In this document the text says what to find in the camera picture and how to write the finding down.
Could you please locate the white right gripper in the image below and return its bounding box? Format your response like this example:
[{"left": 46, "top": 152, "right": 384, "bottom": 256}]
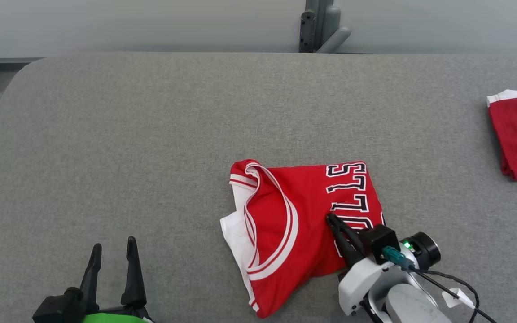
[{"left": 326, "top": 214, "right": 401, "bottom": 317}]

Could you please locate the white cable label tag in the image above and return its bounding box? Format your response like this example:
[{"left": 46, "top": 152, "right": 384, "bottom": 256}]
[{"left": 442, "top": 287, "right": 474, "bottom": 309}]

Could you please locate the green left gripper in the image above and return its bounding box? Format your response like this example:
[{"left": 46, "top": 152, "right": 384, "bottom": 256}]
[{"left": 79, "top": 236, "right": 153, "bottom": 323}]

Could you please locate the red and white jersey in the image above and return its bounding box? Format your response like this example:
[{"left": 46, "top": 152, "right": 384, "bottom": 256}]
[{"left": 219, "top": 159, "right": 386, "bottom": 319}]

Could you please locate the grey metal post bracket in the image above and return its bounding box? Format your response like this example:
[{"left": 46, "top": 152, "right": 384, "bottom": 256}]
[{"left": 298, "top": 0, "right": 351, "bottom": 53}]

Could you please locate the right camera cable teal plug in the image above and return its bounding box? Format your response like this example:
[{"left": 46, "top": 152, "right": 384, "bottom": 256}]
[{"left": 382, "top": 246, "right": 497, "bottom": 323}]

